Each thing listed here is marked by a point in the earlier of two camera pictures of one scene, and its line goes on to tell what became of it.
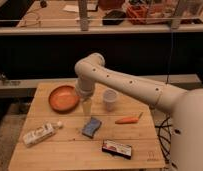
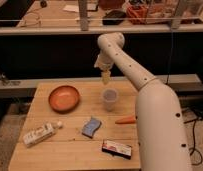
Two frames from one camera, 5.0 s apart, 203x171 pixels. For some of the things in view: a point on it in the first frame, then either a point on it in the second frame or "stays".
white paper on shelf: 71,8 stays
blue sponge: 91,127 stays
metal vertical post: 82,10 stays
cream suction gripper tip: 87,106 -> 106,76
